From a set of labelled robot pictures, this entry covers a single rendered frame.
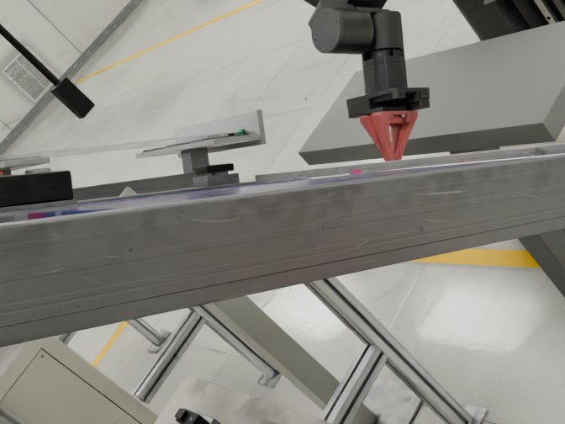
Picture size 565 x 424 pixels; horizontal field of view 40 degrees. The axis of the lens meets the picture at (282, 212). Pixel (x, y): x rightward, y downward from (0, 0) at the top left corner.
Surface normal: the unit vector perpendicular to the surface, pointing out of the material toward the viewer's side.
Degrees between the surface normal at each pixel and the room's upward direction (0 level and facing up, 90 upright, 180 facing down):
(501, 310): 0
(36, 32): 90
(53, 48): 90
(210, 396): 0
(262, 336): 90
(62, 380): 90
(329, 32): 46
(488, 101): 0
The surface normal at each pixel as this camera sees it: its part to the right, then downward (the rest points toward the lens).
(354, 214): 0.57, -0.02
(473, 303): -0.63, -0.65
